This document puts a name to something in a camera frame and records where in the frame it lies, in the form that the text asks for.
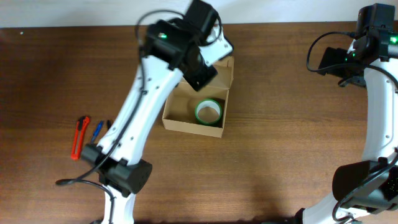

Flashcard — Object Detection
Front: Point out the green tape roll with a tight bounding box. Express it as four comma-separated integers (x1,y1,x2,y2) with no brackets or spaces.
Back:
195,98,223,126

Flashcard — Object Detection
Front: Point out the brown cardboard box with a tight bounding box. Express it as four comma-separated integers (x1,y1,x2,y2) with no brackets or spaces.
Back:
162,56,234,138

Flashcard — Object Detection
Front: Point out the red utility knife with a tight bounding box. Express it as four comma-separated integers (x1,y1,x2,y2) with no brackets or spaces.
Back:
71,116,90,160

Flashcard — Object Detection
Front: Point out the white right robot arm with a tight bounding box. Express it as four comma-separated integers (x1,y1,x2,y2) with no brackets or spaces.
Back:
289,3,397,223

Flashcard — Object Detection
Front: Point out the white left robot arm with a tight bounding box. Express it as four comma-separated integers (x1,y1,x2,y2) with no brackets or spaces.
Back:
81,1,233,223

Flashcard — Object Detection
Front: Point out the blue pen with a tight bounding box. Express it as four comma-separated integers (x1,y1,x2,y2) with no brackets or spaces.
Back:
90,121,104,144

